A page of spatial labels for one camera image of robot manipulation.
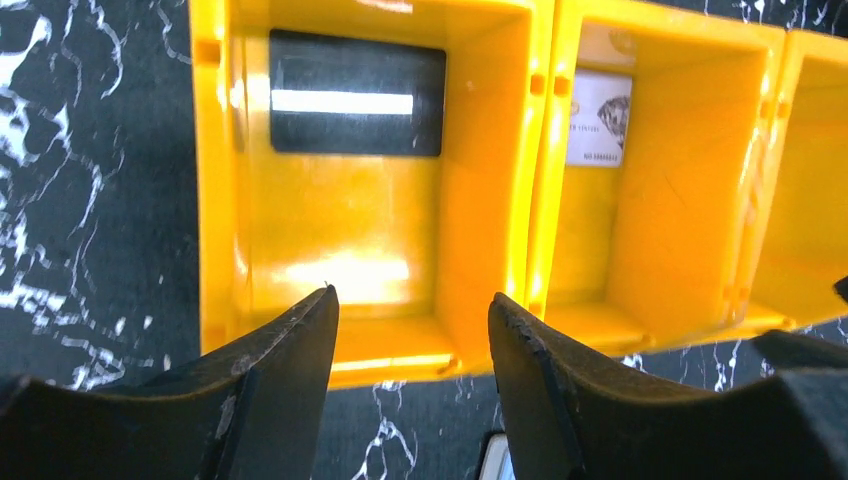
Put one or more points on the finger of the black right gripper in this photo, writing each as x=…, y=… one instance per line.
x=784, y=350

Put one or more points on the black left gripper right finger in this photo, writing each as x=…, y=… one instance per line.
x=571, y=412

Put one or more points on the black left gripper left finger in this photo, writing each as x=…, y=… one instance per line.
x=248, y=410

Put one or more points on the yellow plastic triple bin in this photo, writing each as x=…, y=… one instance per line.
x=733, y=179

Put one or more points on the black credit card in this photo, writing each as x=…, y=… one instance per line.
x=340, y=95

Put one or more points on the grey card holder wallet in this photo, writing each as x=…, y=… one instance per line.
x=497, y=463

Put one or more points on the silver card in bin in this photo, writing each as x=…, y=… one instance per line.
x=598, y=125

